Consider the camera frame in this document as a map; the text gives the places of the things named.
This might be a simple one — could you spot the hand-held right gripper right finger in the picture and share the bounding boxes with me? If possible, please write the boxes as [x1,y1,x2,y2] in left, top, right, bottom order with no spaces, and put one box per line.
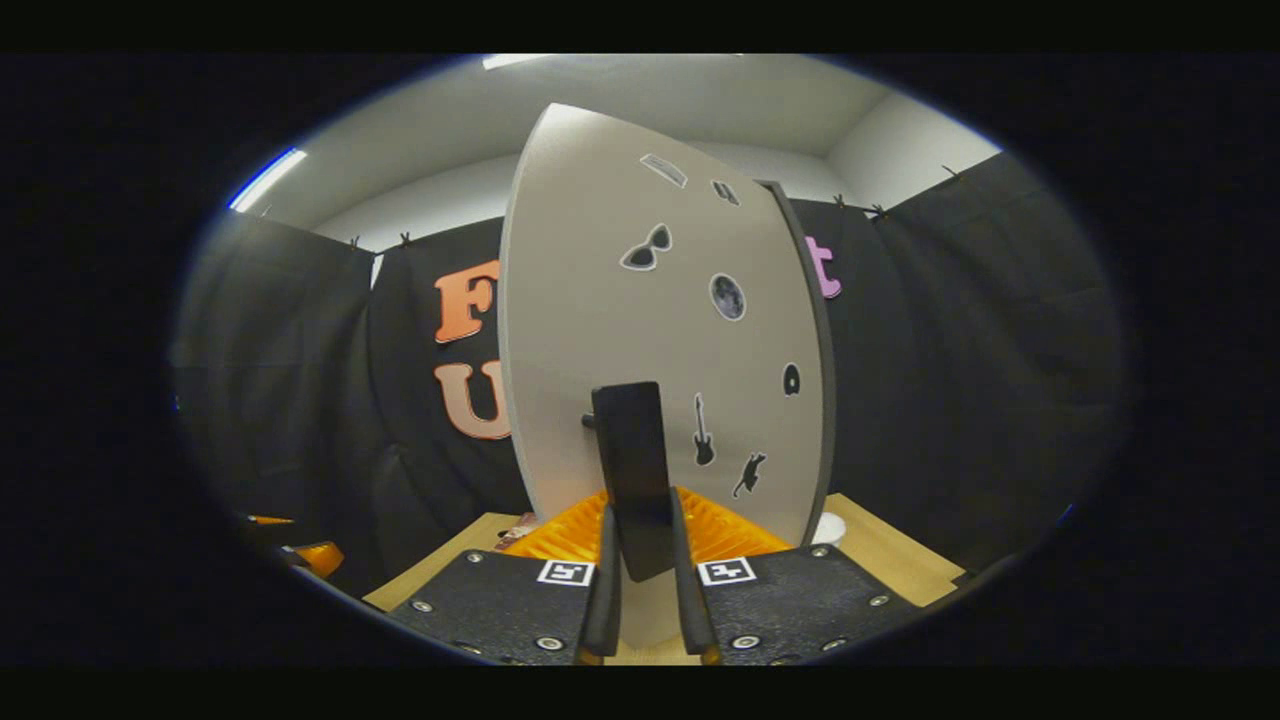
[668,486,926,667]

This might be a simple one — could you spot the black cabinet door handle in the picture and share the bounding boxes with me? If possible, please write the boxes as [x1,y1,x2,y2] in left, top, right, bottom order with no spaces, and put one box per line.
[582,381,679,584]

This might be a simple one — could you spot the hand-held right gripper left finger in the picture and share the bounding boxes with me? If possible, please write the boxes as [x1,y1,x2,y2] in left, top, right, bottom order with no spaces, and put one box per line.
[385,487,624,667]

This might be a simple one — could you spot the light grey cabinet door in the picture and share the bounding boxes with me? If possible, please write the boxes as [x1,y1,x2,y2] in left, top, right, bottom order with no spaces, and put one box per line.
[497,102,829,649]

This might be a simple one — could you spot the long ceiling light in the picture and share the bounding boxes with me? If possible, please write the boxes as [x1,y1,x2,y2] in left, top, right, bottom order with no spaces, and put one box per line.
[228,147,309,213]

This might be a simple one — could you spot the black backdrop cloth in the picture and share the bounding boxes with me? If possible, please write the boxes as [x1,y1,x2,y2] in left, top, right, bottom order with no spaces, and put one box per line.
[170,150,1131,601]

